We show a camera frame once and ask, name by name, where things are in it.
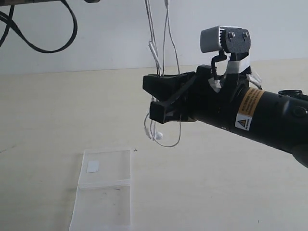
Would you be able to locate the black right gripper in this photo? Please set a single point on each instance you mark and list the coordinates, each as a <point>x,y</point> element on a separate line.
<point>199,95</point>

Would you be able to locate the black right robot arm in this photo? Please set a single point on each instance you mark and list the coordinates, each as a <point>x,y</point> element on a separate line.
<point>278,120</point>

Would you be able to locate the white label sticker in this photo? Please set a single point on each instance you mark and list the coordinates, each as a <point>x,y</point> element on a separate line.
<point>92,166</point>

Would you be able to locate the clear plastic box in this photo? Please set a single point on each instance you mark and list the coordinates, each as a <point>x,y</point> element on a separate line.
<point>103,199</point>

